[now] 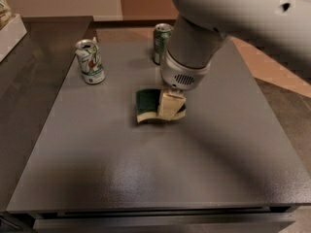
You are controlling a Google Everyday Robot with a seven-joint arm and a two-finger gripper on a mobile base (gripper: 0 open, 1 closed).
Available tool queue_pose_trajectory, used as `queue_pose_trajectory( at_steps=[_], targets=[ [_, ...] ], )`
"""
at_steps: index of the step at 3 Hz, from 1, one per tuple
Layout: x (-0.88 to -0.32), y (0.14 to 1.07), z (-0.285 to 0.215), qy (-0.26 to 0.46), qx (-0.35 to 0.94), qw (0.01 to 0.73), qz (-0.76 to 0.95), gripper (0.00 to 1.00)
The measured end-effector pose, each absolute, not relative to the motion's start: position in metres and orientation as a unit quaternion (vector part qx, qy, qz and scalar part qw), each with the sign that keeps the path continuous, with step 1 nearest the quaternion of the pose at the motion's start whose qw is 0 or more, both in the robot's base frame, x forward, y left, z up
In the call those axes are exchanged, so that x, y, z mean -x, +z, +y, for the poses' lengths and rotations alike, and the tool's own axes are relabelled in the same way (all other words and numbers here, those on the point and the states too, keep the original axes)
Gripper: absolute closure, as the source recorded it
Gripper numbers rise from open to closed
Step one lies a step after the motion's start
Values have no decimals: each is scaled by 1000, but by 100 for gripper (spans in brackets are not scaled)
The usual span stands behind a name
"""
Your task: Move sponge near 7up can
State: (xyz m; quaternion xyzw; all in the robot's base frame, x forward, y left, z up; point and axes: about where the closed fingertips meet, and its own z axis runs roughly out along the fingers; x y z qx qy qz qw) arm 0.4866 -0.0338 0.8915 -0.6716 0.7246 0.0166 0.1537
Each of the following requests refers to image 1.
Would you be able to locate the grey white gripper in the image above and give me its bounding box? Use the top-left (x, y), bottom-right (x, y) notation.
top-left (157, 50), bottom-right (210, 119)

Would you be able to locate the green and yellow sponge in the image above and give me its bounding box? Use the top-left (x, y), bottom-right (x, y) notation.
top-left (135, 88), bottom-right (188, 124)

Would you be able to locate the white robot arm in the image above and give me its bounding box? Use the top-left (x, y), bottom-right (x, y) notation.
top-left (157, 0), bottom-right (311, 120)

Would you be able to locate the green soda can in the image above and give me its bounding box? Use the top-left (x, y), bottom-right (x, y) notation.
top-left (154, 23), bottom-right (173, 65)

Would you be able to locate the white 7up can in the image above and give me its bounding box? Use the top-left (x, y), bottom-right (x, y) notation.
top-left (76, 39), bottom-right (106, 84)

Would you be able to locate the dark side counter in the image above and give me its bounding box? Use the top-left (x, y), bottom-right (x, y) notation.
top-left (0, 17), bottom-right (92, 213)

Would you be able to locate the white box on counter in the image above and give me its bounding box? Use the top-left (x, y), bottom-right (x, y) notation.
top-left (0, 14), bottom-right (27, 62)

